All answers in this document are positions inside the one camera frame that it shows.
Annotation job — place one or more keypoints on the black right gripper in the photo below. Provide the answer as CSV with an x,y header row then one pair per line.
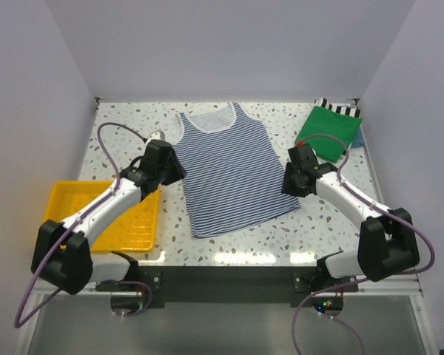
x,y
287,188

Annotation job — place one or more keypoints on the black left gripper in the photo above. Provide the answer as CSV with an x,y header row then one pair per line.
x,y
178,170

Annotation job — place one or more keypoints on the green tank top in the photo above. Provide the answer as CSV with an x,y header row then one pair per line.
x,y
328,133

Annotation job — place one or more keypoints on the blue white striped tank top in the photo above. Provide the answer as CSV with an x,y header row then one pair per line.
x,y
233,176

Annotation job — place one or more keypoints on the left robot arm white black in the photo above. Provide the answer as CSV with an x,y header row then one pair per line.
x,y
62,254

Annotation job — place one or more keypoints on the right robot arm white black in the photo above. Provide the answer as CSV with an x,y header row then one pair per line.
x,y
387,245

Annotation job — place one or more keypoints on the blue folded tank top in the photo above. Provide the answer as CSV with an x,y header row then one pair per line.
x,y
358,141

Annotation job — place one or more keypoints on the yellow plastic tray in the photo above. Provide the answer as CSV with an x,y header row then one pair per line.
x,y
133,231

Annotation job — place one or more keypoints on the black white striped folded top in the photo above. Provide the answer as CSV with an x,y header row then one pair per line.
x,y
343,109

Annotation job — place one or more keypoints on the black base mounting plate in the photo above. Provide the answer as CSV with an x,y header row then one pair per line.
x,y
235,284

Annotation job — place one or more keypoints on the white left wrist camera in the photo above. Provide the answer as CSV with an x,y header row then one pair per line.
x,y
156,135

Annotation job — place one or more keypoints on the aluminium front rail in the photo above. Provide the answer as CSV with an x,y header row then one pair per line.
x,y
119,275

